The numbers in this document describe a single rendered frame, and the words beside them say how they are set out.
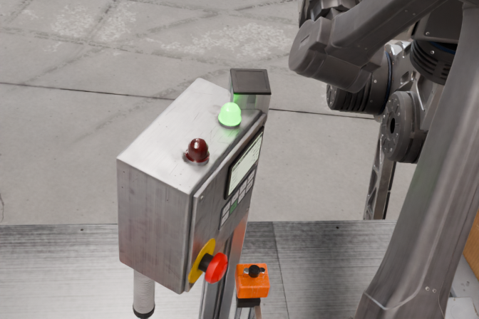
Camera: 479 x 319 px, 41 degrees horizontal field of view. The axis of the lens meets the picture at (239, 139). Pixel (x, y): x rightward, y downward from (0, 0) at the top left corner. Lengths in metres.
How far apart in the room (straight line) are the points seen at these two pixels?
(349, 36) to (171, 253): 0.35
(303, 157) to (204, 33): 0.97
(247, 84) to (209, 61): 2.50
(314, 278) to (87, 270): 0.47
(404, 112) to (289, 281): 0.43
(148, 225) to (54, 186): 1.92
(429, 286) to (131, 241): 0.36
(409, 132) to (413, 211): 0.69
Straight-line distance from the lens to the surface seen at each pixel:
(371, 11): 0.81
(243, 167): 0.75
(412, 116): 1.27
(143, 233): 0.75
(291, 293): 1.38
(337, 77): 0.92
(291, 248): 1.45
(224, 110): 0.72
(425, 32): 1.11
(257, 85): 0.75
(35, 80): 3.14
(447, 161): 0.57
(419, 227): 0.57
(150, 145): 0.70
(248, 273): 0.93
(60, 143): 2.81
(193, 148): 0.67
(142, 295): 0.98
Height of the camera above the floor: 1.97
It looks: 44 degrees down
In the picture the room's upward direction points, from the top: 9 degrees clockwise
